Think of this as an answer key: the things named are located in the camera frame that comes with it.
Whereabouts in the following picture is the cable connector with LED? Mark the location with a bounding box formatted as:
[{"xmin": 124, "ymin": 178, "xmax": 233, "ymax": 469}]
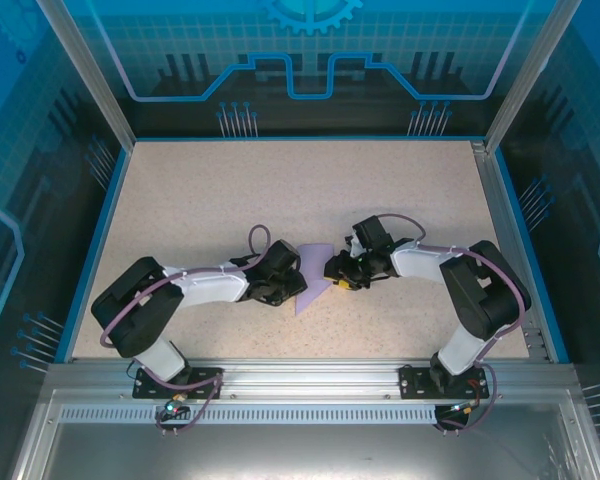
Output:
[
  {"xmin": 443, "ymin": 398, "xmax": 484, "ymax": 417},
  {"xmin": 160, "ymin": 395, "xmax": 190, "ymax": 421}
]

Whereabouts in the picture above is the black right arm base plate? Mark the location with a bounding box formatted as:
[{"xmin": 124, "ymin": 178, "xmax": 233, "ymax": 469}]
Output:
[{"xmin": 398, "ymin": 364, "xmax": 486, "ymax": 401}]

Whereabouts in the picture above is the purple paper sheet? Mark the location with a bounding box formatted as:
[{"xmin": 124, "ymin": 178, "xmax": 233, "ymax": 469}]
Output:
[{"xmin": 294, "ymin": 242, "xmax": 335, "ymax": 317}]

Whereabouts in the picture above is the aluminium side rail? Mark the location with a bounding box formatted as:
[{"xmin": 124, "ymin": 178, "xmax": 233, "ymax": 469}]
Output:
[{"xmin": 471, "ymin": 141, "xmax": 554, "ymax": 362}]

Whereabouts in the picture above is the slotted grey cable duct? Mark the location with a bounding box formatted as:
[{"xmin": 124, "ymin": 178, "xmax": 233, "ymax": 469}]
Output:
[{"xmin": 57, "ymin": 403, "xmax": 449, "ymax": 426}]

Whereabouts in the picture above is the blue table border strip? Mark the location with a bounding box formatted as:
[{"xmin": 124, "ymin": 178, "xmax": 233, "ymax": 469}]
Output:
[
  {"xmin": 493, "ymin": 148, "xmax": 572, "ymax": 364},
  {"xmin": 53, "ymin": 147, "xmax": 134, "ymax": 364}
]

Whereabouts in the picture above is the blue printed side panel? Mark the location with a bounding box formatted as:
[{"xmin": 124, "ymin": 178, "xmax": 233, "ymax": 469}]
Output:
[
  {"xmin": 489, "ymin": 0, "xmax": 600, "ymax": 451},
  {"xmin": 0, "ymin": 0, "xmax": 131, "ymax": 480}
]

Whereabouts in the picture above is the grey metal shelf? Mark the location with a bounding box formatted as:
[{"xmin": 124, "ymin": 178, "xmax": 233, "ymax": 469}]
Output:
[{"xmin": 7, "ymin": 387, "xmax": 600, "ymax": 480}]

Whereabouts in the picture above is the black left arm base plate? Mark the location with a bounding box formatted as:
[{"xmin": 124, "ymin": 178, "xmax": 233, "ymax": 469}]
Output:
[{"xmin": 132, "ymin": 367, "xmax": 225, "ymax": 401}]

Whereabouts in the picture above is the aluminium frame post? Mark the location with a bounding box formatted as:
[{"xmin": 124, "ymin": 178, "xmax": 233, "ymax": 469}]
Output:
[
  {"xmin": 33, "ymin": 0, "xmax": 137, "ymax": 151},
  {"xmin": 482, "ymin": 0, "xmax": 586, "ymax": 154}
]

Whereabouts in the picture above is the long aluminium base rail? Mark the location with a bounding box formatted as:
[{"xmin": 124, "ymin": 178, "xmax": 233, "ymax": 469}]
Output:
[{"xmin": 44, "ymin": 357, "xmax": 581, "ymax": 404}]

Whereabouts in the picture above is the wide blue printed enclosure panel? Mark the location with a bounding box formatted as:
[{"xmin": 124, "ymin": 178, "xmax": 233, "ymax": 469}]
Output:
[{"xmin": 72, "ymin": 0, "xmax": 549, "ymax": 141}]

